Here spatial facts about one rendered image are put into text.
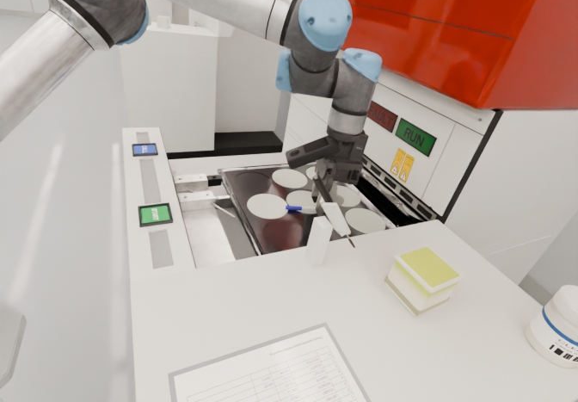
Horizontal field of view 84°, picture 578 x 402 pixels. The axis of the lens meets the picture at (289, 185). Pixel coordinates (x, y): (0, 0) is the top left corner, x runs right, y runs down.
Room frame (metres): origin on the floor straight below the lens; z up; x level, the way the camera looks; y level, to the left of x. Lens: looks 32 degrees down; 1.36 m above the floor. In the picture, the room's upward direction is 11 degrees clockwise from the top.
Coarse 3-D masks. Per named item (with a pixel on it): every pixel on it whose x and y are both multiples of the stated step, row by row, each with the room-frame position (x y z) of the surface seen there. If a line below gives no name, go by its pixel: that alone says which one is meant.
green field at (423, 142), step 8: (400, 128) 0.77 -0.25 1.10; (408, 128) 0.75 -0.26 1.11; (416, 128) 0.73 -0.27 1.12; (400, 136) 0.77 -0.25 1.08; (408, 136) 0.75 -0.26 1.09; (416, 136) 0.73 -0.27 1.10; (424, 136) 0.71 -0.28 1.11; (416, 144) 0.72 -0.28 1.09; (424, 144) 0.70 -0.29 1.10; (424, 152) 0.69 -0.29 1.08
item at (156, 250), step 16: (128, 128) 0.78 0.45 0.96; (144, 128) 0.79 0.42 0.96; (128, 144) 0.69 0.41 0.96; (160, 144) 0.72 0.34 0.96; (128, 160) 0.62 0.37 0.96; (144, 160) 0.64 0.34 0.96; (160, 160) 0.64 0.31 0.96; (128, 176) 0.56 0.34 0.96; (144, 176) 0.57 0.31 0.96; (160, 176) 0.58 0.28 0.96; (128, 192) 0.50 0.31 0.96; (144, 192) 0.52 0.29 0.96; (160, 192) 0.52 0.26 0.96; (128, 208) 0.46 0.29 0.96; (176, 208) 0.48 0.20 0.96; (128, 224) 0.42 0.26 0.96; (176, 224) 0.44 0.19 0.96; (128, 240) 0.38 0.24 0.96; (144, 240) 0.39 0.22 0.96; (160, 240) 0.40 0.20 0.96; (176, 240) 0.40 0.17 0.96; (144, 256) 0.35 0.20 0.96; (160, 256) 0.36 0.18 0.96; (176, 256) 0.36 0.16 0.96; (192, 256) 0.37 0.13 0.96; (144, 272) 0.32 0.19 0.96; (160, 272) 0.33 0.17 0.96; (176, 272) 0.33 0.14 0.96
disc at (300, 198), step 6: (294, 192) 0.71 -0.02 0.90; (300, 192) 0.71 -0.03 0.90; (306, 192) 0.72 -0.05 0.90; (288, 198) 0.67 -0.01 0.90; (294, 198) 0.68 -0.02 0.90; (300, 198) 0.68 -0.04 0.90; (306, 198) 0.69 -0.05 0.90; (288, 204) 0.65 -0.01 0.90; (294, 204) 0.65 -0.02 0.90; (300, 204) 0.66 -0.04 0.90; (306, 204) 0.66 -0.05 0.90; (312, 204) 0.67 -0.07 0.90; (300, 210) 0.63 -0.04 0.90
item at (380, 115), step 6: (372, 102) 0.88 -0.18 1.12; (372, 108) 0.87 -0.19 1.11; (378, 108) 0.86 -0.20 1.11; (372, 114) 0.87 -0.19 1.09; (378, 114) 0.85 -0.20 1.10; (384, 114) 0.83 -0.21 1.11; (390, 114) 0.81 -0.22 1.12; (378, 120) 0.84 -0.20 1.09; (384, 120) 0.83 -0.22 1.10; (390, 120) 0.81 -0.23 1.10; (384, 126) 0.82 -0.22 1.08; (390, 126) 0.80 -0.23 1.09
